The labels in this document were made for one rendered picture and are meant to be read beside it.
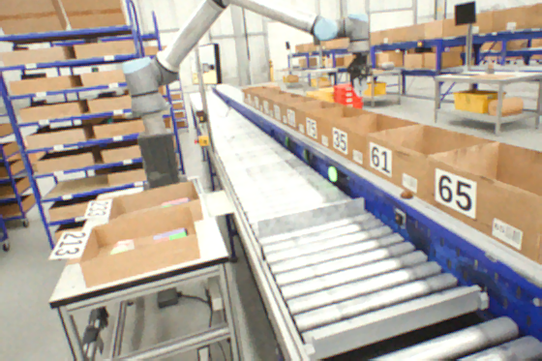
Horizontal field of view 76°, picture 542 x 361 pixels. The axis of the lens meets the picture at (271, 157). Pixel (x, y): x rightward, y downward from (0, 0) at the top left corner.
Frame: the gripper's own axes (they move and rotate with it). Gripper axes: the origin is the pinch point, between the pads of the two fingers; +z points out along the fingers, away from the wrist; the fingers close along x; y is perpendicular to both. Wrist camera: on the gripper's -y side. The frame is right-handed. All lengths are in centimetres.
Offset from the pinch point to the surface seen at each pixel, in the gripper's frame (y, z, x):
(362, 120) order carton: -15.8, 16.8, 10.0
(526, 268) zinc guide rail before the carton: 102, 31, -17
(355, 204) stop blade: 33, 41, -23
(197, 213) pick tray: 8, 40, -87
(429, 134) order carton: 27.5, 18.4, 18.0
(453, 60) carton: -433, 25, 453
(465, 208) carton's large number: 79, 27, -12
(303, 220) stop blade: 33, 42, -46
